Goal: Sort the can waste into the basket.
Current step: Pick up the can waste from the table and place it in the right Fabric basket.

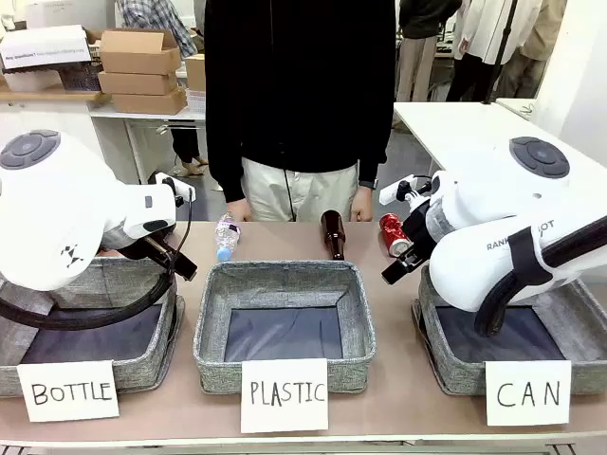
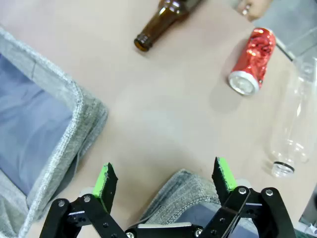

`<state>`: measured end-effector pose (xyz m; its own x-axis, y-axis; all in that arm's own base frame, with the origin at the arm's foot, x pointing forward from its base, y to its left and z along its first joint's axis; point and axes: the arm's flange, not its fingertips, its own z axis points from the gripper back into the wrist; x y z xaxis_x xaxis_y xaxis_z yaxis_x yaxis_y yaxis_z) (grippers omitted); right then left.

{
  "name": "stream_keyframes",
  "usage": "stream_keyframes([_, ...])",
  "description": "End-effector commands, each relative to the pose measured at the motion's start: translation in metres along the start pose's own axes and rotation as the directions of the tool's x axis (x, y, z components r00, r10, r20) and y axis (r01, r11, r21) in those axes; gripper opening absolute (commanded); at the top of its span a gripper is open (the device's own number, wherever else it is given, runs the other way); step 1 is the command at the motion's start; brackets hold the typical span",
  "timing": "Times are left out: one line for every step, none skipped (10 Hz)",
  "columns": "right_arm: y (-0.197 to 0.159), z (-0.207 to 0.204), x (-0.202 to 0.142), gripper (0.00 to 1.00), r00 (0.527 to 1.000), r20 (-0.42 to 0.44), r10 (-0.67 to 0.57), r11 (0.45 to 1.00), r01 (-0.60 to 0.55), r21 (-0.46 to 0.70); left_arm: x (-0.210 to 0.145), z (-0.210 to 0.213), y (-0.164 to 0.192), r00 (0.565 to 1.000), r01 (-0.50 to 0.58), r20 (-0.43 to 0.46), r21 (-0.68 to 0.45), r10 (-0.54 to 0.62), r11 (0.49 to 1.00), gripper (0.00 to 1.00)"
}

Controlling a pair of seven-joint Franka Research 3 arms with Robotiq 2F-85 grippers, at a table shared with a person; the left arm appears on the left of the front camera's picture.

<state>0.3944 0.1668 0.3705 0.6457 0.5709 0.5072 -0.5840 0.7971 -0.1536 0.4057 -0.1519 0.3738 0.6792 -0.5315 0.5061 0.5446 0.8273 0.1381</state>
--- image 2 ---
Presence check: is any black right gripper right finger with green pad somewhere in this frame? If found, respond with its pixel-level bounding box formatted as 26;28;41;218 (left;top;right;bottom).
198;156;297;238

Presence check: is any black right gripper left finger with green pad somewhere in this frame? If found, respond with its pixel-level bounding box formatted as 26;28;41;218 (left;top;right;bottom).
38;162;127;238

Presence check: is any large clear plastic bottle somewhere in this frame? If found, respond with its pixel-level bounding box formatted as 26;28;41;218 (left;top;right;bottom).
264;57;317;178

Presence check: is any crushed red soda can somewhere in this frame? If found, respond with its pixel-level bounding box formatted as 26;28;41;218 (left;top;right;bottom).
227;27;277;96

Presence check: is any brown glass bottle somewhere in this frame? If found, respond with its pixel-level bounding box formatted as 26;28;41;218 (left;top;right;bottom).
133;0;203;53

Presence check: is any grey felt basket blue lining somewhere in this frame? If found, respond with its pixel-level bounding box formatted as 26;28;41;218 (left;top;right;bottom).
0;24;109;238
138;169;260;238

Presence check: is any person's hand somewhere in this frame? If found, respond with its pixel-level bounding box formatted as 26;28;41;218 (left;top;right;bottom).
236;0;267;22

